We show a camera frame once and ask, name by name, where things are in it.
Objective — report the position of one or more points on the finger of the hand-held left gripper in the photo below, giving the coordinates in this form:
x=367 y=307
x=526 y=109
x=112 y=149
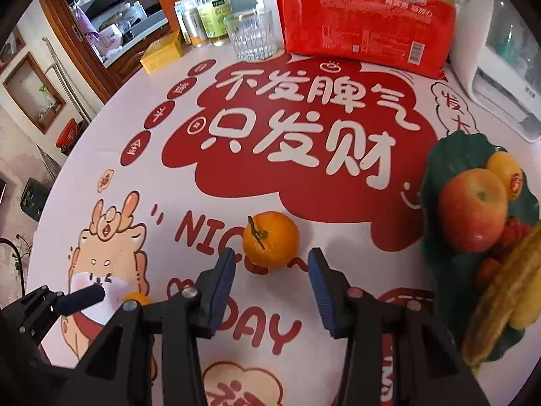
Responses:
x=80 y=299

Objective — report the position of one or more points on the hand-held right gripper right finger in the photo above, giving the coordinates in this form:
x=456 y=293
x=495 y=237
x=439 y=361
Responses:
x=323 y=292

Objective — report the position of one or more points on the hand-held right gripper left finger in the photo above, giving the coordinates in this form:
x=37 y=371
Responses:
x=219 y=292

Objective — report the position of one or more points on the orange mandarin with stem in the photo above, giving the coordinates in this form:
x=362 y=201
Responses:
x=272 y=241

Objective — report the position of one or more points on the green scalloped plate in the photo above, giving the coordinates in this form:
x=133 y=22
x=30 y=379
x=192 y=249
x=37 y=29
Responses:
x=431 y=241

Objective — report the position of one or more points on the spotted banana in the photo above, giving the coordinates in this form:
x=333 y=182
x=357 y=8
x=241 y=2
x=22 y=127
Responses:
x=498 y=304

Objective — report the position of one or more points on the yellow pear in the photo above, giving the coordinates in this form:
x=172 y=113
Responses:
x=526 y=304

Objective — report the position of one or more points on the small orange kumquat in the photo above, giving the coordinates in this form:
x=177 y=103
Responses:
x=138 y=297

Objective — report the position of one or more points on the black box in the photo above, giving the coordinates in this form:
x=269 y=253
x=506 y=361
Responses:
x=34 y=198

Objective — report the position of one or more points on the small orange-red fruit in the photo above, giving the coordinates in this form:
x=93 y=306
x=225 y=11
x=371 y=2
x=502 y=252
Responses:
x=488 y=273

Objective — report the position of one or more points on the red apple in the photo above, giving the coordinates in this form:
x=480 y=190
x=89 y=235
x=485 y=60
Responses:
x=471 y=213

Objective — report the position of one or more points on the small red tomato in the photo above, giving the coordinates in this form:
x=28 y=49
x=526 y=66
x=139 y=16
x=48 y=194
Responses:
x=514 y=234

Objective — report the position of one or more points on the yellow fruit with red sticker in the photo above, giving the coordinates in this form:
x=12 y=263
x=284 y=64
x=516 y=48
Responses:
x=503 y=171

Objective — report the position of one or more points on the yellow box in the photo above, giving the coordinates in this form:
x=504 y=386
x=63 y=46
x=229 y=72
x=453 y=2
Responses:
x=162 y=55

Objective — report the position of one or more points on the clear ribbed glass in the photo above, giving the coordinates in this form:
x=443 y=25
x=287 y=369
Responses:
x=251 y=36

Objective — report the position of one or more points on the wooden shelf cabinet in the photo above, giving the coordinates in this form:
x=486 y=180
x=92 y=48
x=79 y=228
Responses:
x=114 y=29

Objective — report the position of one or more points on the red pack of paper cups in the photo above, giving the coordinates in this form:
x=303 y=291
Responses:
x=363 y=21

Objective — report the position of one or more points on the clear plastic bottle green label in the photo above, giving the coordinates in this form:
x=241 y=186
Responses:
x=213 y=12

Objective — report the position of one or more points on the white pouch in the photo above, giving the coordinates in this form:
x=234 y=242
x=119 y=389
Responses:
x=184 y=15

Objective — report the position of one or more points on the white cup storage cabinet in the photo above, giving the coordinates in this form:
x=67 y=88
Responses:
x=503 y=72

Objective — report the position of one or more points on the wall niche with wooden frame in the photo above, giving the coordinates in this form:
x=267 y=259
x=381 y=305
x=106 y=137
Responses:
x=36 y=93

